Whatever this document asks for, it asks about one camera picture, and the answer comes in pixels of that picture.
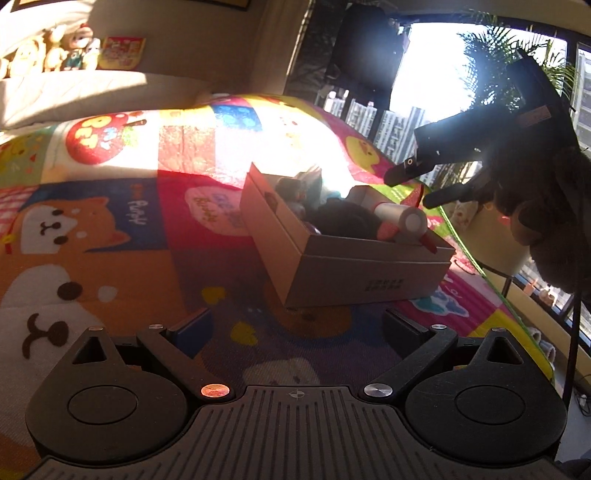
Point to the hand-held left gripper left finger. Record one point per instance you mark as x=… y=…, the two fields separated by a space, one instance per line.
x=196 y=330

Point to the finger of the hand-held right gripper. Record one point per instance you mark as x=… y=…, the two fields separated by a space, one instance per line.
x=455 y=194
x=406 y=170

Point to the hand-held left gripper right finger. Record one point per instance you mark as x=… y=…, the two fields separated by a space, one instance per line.
x=401 y=330

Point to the white cardboard box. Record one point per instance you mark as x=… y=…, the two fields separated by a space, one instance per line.
x=351 y=277

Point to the black plush toy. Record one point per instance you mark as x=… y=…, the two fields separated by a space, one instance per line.
x=346 y=219

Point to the blue and white packet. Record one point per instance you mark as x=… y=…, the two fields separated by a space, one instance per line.
x=309 y=182

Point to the person's right hand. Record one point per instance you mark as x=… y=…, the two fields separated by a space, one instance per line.
x=545 y=207

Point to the green palm plant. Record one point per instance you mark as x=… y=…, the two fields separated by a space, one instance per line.
x=494 y=50

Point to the colourful cartoon play mat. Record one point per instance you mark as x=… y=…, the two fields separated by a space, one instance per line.
x=138 y=258

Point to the dark hanging clothes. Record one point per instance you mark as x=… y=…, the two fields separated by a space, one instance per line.
x=364 y=46

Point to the beige sofa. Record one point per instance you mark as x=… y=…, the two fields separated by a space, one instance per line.
x=115 y=94

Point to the small white plush toy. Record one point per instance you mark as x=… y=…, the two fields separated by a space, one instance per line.
x=93 y=54

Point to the doll with red hat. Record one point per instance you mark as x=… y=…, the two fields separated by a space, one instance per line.
x=77 y=48

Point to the beige plush toy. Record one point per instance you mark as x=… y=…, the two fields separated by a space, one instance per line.
x=56 y=50

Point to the window with dark frame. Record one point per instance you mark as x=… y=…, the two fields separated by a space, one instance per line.
x=429 y=69

